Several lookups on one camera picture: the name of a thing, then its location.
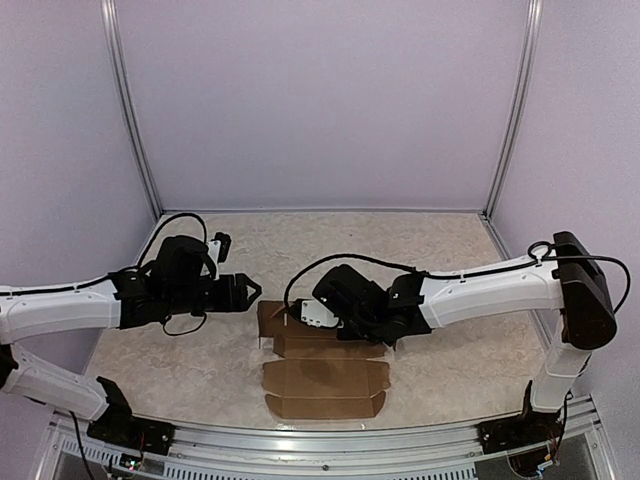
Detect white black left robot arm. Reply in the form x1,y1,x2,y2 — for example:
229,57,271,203
1,235,262,445

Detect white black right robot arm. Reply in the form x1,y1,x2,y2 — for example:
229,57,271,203
300,231,617,444

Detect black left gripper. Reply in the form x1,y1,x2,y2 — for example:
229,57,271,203
166,273,262,316

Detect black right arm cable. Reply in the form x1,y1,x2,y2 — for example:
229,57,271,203
282,242,632,321

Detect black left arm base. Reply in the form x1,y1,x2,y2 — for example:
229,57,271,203
87,377,175,456

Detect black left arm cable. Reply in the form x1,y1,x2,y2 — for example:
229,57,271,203
134,212,211,337

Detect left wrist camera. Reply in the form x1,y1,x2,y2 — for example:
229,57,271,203
206,232,232,280

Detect right aluminium frame post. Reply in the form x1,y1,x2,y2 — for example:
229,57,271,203
483,0,544,223

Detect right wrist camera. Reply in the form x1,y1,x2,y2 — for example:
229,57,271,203
292,299,340,329

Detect aluminium front rail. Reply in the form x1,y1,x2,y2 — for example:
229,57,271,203
29,396,619,479

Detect aluminium frame post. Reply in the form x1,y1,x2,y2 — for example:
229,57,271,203
483,0,544,223
100,0,163,220

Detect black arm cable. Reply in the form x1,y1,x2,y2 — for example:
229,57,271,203
282,242,632,321
134,212,211,337

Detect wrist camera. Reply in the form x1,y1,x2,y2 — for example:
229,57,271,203
292,299,340,329
206,232,232,280

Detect brown cardboard box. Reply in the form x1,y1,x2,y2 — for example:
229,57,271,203
257,300,391,421

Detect left aluminium frame post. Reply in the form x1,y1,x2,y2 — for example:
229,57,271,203
100,0,163,220

